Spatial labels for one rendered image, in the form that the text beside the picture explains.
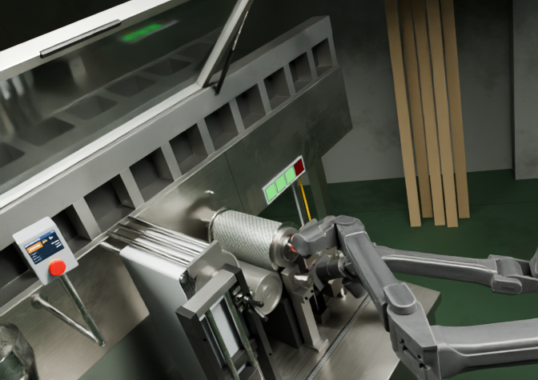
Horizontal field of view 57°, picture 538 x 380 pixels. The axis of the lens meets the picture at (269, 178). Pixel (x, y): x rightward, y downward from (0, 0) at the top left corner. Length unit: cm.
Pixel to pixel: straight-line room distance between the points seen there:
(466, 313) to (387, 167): 149
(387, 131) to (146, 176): 255
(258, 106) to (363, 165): 227
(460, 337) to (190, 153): 109
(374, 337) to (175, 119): 89
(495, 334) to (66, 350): 106
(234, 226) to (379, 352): 56
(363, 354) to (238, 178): 69
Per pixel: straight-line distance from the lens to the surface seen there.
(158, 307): 137
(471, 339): 82
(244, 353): 122
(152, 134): 145
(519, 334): 83
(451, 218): 342
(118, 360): 158
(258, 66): 174
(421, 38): 315
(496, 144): 390
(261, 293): 140
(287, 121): 187
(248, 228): 145
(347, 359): 157
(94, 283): 144
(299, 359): 160
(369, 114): 376
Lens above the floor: 211
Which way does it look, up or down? 29 degrees down
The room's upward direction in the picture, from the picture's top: 17 degrees counter-clockwise
